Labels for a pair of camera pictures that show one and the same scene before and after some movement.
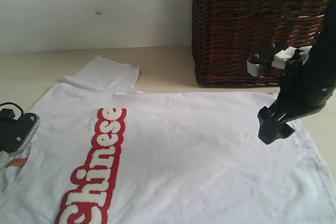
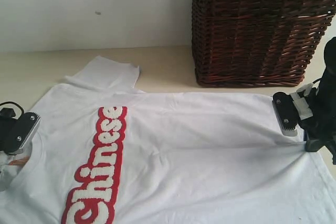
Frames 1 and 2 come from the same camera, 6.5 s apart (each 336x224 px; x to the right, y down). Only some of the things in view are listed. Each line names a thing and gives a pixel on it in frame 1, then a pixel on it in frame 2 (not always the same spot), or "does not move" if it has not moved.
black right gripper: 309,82 -> 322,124
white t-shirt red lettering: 106,152 does not move
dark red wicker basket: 234,15 does not move
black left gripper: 19,132 does not move
